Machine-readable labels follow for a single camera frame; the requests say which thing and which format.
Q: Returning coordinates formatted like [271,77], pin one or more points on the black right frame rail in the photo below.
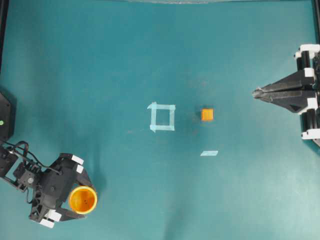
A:
[316,18]

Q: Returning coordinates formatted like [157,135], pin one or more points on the light blue tape strip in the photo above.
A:
[209,153]

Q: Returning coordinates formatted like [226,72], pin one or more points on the black left frame rail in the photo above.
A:
[4,7]

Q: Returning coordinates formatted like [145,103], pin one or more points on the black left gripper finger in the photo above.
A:
[83,179]
[67,215]

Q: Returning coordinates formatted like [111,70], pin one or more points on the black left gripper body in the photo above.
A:
[53,189]

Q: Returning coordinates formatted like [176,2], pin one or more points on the orange cube block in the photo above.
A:
[207,114]

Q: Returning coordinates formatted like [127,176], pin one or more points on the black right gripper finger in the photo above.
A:
[296,101]
[296,80]

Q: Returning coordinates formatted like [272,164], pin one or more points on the orange plastic cup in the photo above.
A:
[83,199]

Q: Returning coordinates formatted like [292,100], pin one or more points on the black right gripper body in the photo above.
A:
[308,57]

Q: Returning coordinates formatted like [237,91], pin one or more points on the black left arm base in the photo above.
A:
[8,106]

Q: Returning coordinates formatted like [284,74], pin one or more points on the light blue tape square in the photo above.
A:
[162,117]

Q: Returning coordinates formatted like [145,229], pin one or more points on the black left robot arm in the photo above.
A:
[21,172]

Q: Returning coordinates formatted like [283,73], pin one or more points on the black frame rail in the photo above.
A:
[4,7]
[316,18]

